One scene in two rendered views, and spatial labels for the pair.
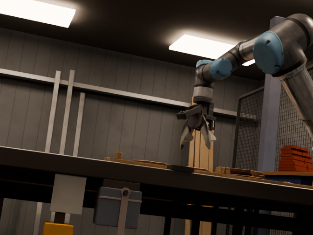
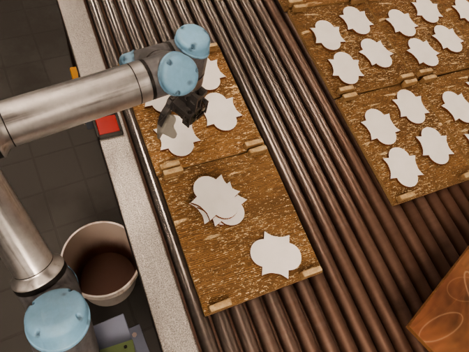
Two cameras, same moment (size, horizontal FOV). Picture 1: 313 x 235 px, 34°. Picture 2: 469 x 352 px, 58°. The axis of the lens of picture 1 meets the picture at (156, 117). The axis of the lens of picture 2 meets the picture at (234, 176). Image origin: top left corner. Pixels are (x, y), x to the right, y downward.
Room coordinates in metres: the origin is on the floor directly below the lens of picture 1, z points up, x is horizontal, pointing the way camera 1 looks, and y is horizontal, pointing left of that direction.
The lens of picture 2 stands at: (1.83, -0.80, 2.03)
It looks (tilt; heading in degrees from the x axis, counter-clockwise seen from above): 62 degrees down; 60
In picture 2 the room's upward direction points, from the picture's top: 24 degrees clockwise
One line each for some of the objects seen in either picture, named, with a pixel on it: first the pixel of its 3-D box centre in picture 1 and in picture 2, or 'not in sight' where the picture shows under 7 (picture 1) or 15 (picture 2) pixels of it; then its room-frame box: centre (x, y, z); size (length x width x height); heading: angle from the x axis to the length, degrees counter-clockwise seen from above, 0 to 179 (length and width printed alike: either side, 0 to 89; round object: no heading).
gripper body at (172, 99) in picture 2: (201, 115); (187, 98); (1.97, -0.18, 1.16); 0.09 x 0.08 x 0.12; 132
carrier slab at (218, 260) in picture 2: (257, 183); (239, 223); (2.11, -0.44, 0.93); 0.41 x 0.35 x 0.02; 102
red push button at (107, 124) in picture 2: not in sight; (107, 125); (1.76, -0.10, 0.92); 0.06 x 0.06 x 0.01; 13
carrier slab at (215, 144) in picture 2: (159, 170); (190, 105); (2.02, -0.04, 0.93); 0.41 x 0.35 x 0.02; 103
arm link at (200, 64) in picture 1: (205, 75); (190, 53); (1.96, -0.17, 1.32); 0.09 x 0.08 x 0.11; 21
